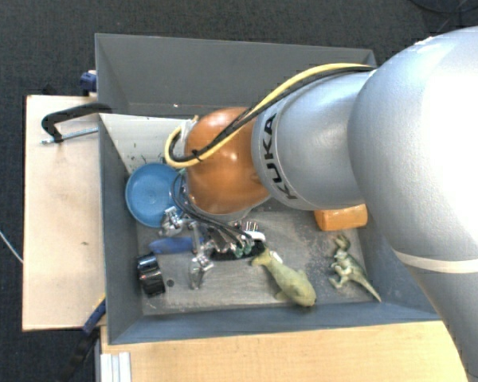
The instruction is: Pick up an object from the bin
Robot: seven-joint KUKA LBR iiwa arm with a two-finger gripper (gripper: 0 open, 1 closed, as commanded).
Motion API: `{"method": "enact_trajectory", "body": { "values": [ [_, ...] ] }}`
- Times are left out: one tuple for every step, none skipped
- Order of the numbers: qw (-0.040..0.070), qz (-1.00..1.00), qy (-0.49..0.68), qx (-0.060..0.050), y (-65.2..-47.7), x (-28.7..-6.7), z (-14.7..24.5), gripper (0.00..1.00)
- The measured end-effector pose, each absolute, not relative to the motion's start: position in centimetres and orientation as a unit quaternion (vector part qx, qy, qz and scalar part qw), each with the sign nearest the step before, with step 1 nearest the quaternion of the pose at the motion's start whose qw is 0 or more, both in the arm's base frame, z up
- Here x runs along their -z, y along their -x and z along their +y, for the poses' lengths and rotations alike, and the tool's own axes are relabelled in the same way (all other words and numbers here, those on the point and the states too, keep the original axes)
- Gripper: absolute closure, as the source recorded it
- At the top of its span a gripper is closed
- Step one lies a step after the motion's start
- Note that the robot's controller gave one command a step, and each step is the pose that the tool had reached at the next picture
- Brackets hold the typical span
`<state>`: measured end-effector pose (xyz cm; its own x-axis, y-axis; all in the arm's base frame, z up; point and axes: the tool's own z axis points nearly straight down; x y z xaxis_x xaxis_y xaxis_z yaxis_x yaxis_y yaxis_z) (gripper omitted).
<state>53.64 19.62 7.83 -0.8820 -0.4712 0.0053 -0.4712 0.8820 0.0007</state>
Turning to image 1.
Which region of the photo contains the blue round bowl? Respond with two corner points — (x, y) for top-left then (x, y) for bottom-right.
(124, 162), (185, 229)

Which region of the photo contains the pale green toy whale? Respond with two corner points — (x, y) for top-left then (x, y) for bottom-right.
(249, 246), (318, 308)

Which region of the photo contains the blue flat oblong piece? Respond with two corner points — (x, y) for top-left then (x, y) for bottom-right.
(147, 235), (206, 255)

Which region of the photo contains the green toy dinosaur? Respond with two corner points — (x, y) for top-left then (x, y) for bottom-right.
(327, 233), (383, 304)

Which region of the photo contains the pale wood flat board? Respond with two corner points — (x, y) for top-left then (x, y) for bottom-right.
(22, 95), (107, 332)

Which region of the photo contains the grey metal bin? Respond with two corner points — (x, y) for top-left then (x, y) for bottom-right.
(94, 33), (442, 346)

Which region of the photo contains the black shiny roll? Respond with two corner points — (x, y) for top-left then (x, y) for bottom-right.
(136, 252), (167, 298)

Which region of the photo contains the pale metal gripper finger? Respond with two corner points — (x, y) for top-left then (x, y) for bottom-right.
(188, 249), (216, 290)
(158, 207), (186, 237)

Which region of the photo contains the orange sponge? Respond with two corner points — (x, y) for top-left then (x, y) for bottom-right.
(313, 202), (369, 232)

